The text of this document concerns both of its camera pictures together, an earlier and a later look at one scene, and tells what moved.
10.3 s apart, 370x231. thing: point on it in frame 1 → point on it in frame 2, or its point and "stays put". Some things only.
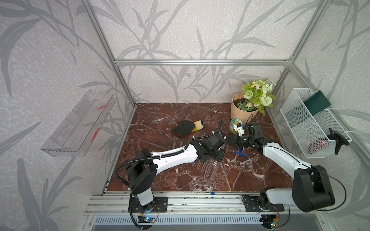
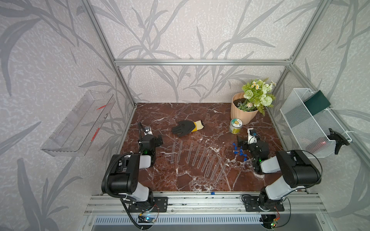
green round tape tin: x=234 y=121 stays put
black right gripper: x=234 y=140 → x=245 y=144
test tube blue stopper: x=209 y=166 stays put
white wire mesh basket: x=311 y=132 stays put
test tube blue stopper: x=204 y=165 stays put
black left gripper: x=221 y=153 → x=157 y=143
